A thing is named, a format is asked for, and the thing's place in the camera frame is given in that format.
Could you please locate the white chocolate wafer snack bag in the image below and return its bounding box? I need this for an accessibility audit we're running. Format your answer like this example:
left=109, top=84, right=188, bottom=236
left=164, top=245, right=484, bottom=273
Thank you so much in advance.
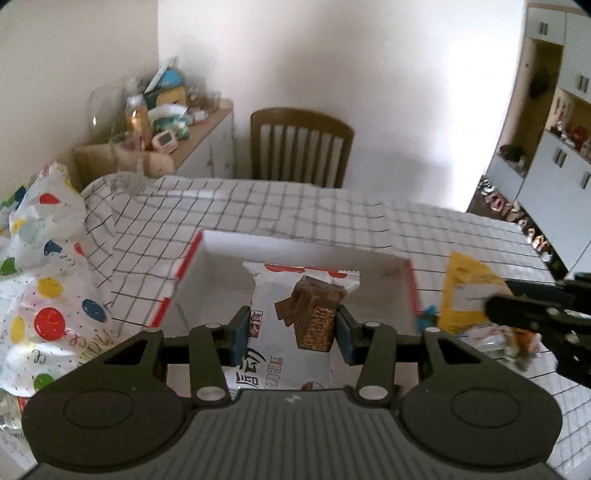
left=224, top=262, right=361, bottom=393

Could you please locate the yellow snack bag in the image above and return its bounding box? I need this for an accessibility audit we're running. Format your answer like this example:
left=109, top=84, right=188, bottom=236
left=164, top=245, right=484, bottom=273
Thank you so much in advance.
left=438, top=251, right=511, bottom=335

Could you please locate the red white cardboard box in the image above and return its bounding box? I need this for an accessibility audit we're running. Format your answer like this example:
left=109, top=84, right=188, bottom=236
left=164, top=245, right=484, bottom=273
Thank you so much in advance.
left=149, top=231, right=419, bottom=337

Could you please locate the colourful dotted plastic bag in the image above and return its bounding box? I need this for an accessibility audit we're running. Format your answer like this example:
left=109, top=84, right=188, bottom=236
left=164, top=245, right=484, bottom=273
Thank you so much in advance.
left=1, top=163, right=117, bottom=397

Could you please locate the clear drinking glass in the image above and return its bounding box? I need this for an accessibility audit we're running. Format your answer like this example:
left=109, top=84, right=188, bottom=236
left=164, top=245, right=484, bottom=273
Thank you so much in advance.
left=108, top=131, right=146, bottom=196

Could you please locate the white sideboard wooden top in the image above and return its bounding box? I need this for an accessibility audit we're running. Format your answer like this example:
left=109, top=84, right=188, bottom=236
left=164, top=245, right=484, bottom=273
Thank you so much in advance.
left=73, top=98, right=236, bottom=191

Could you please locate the pink white timer clock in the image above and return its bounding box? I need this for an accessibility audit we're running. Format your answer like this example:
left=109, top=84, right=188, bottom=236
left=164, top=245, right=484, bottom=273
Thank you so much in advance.
left=151, top=129, right=178, bottom=155

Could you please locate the brown wooden chair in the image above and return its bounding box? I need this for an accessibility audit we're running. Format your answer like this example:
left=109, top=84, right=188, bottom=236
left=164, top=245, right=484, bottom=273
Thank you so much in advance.
left=250, top=107, right=355, bottom=189

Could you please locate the brown paper bag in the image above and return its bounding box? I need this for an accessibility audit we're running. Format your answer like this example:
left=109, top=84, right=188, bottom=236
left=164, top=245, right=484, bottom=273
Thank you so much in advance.
left=74, top=144, right=176, bottom=186

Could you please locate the orange drink bottle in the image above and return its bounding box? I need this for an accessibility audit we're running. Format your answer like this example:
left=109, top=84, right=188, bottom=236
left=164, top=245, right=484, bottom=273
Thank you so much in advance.
left=125, top=94, right=152, bottom=149

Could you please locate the yellow blue toy box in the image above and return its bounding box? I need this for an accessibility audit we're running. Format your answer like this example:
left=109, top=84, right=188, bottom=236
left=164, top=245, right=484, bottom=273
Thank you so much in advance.
left=143, top=69, right=187, bottom=109

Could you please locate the white wall cabinet unit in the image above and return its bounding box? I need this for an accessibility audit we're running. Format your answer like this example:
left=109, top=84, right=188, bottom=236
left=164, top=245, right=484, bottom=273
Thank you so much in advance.
left=486, top=1, right=590, bottom=275

